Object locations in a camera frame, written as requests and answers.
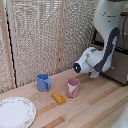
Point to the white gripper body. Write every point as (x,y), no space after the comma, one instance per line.
(94,74)

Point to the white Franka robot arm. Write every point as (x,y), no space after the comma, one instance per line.
(103,40)

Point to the pink mug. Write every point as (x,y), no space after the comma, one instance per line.
(73,87)

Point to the yellow bread block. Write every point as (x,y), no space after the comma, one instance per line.
(58,97)

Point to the blue mug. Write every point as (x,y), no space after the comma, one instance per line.
(43,82)

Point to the woven bamboo screen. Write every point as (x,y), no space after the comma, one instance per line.
(31,36)

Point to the white patterned plate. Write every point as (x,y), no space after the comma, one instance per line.
(15,112)

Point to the wooden frame post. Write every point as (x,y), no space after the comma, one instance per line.
(61,36)
(7,46)

